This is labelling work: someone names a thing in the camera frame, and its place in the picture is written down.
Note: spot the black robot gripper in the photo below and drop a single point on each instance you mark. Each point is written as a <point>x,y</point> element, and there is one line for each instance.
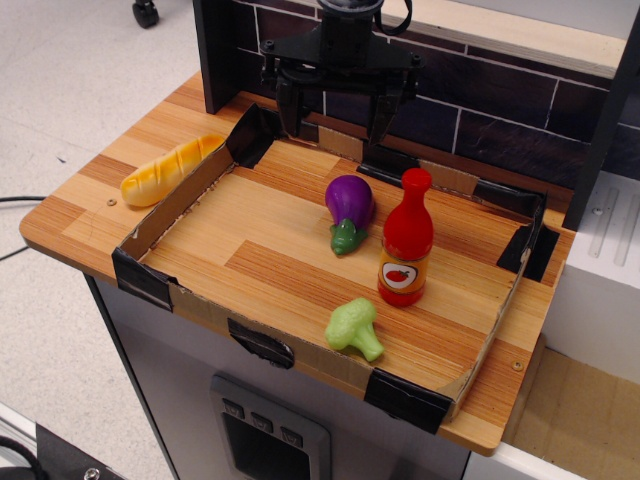
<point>342,54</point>

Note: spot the red hot sauce bottle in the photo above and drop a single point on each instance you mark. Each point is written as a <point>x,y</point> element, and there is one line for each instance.
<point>407,242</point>

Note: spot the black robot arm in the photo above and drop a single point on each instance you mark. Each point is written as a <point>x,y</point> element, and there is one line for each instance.
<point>350,6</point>

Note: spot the cardboard fence with black tape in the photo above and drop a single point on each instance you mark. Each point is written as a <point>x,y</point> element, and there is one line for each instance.
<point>242,247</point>

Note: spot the purple toy eggplant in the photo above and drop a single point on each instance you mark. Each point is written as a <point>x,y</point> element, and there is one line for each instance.
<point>350,202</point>

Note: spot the yellow toy bread loaf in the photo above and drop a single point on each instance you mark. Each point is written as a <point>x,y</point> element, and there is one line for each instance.
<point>154,180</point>

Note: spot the black caster wheel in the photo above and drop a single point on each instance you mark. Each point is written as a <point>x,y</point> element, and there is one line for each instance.
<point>145,13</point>

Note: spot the green toy broccoli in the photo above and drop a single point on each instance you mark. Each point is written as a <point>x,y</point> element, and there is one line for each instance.
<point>352,325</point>

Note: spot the white toy sink counter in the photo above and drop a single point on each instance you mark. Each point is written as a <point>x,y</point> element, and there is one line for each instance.
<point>594,314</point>

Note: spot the grey oven control panel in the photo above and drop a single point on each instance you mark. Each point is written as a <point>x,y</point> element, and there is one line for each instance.
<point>264,439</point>

